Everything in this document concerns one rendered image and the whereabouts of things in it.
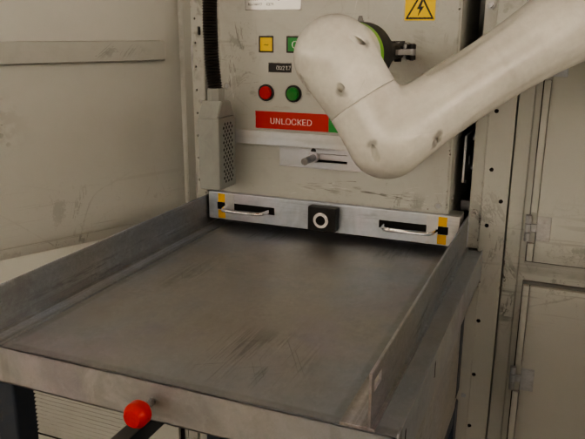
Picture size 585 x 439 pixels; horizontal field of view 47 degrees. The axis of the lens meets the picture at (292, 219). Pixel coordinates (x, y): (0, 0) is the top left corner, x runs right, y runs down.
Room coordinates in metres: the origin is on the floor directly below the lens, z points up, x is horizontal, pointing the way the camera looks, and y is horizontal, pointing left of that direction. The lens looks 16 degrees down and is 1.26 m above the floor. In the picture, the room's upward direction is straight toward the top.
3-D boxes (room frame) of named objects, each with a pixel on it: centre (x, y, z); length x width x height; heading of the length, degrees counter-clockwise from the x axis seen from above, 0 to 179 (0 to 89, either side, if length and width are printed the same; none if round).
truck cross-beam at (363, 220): (1.34, -0.08, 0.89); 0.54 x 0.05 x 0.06; 68
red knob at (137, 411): (0.72, 0.18, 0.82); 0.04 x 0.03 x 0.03; 158
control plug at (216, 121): (1.35, 0.15, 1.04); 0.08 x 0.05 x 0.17; 158
